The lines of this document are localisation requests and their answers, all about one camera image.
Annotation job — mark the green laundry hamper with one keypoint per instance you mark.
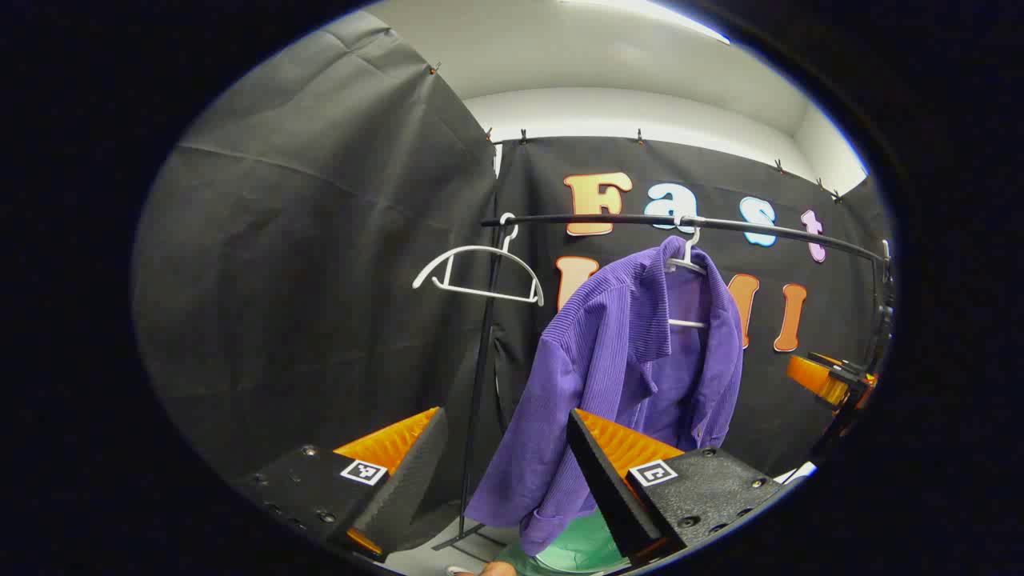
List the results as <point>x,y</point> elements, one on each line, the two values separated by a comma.
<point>576,548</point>

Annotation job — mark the white plastic hanger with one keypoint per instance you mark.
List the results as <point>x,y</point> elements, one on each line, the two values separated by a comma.
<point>688,266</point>
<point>480,248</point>

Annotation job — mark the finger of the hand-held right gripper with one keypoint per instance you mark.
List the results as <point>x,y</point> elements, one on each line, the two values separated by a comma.
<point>812,376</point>

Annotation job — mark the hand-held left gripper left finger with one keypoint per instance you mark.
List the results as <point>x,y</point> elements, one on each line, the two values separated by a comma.
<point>408,472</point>

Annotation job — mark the black clothes rack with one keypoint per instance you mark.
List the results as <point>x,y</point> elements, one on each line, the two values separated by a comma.
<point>576,218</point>

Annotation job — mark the black backdrop cloth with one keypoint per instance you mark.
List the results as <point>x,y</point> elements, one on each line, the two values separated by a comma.
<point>320,280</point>
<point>800,400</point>

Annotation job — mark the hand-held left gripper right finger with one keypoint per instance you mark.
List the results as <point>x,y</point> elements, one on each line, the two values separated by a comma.
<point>604,472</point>

